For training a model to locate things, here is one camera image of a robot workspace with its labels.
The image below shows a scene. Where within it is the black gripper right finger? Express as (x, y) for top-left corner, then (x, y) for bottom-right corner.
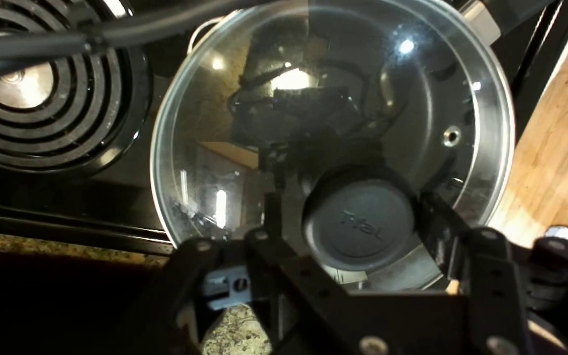
(418, 189), (535, 355)

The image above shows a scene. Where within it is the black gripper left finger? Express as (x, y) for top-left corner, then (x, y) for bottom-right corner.
(109, 189), (365, 355)

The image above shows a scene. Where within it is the glass lid with black knob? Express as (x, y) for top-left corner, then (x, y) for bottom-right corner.
(148, 0), (517, 294)

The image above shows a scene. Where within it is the black electric stove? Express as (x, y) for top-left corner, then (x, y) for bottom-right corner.
(0, 0), (568, 258)

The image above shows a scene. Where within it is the black coil burner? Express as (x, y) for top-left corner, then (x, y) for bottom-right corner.
(0, 0), (152, 177)

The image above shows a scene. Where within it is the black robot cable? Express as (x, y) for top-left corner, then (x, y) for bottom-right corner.
(0, 0), (312, 87)

